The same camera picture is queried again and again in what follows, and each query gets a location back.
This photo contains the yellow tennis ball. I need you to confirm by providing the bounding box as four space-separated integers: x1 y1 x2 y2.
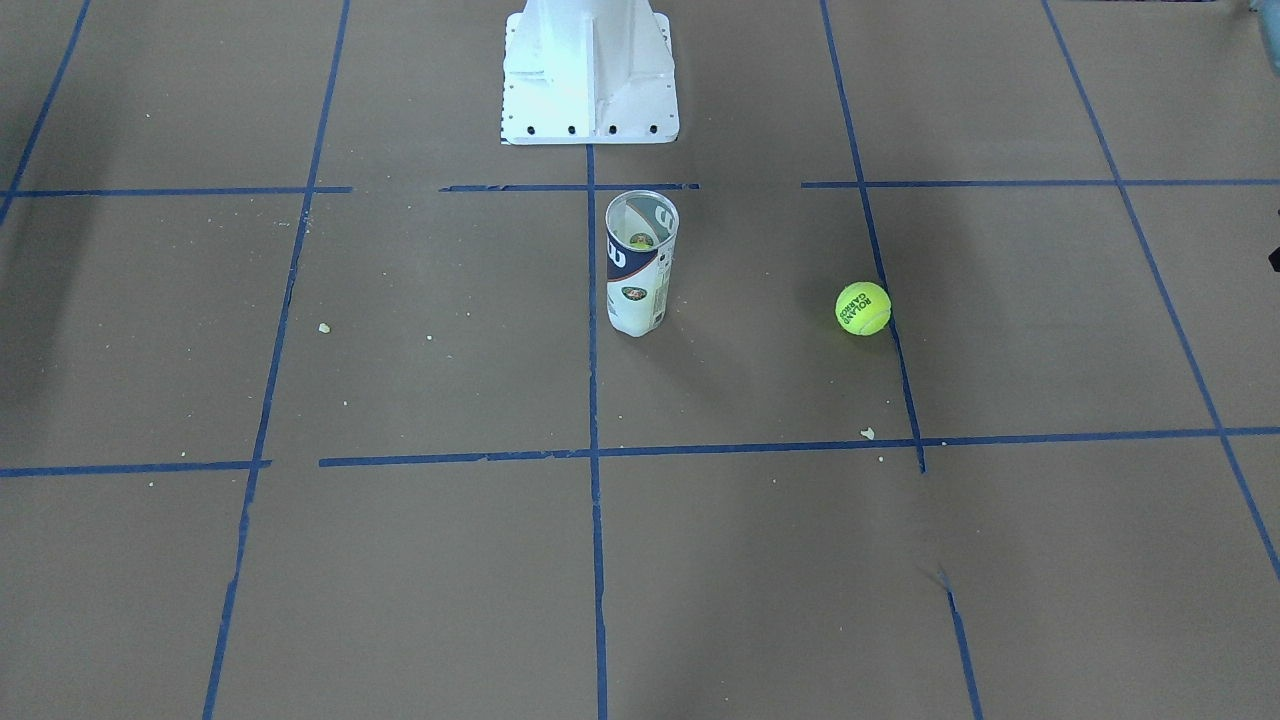
835 282 892 337

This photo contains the clear tennis ball can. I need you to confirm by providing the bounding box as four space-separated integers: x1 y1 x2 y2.
605 190 680 337

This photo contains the white pedestal column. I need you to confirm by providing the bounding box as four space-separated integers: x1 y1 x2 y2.
500 1 681 146

